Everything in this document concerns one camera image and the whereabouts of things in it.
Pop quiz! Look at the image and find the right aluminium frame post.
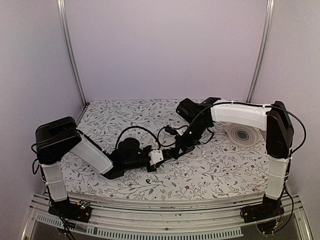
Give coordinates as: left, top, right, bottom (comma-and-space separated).
245, 0, 275, 103

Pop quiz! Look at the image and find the front aluminium rail base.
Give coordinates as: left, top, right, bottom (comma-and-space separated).
21, 192, 313, 240

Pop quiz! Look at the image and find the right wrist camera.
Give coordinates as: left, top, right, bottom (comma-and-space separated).
164, 126, 183, 136

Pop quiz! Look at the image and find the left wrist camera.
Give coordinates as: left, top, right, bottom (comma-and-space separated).
143, 145, 172, 167

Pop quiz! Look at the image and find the striped ceramic saucer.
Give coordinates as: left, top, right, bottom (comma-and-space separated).
224, 123, 259, 148

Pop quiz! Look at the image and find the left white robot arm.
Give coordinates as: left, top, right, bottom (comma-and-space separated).
31, 116, 165, 223

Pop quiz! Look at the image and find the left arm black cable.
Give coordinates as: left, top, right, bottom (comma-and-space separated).
116, 125, 158, 151

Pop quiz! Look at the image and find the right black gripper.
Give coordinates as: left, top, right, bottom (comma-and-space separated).
174, 120, 210, 158

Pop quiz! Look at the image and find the aluminium frame post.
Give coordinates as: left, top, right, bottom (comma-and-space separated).
245, 0, 275, 103
56, 0, 88, 107

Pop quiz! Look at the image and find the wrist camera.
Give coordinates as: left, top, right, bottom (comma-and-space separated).
164, 126, 183, 136
143, 145, 172, 167

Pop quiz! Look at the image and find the left aluminium frame post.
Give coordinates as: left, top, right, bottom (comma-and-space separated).
56, 0, 88, 107

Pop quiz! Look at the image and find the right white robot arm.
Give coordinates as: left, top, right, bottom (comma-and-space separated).
164, 97, 294, 223

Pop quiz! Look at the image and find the floral patterned table mat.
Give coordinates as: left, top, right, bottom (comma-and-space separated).
61, 99, 269, 201

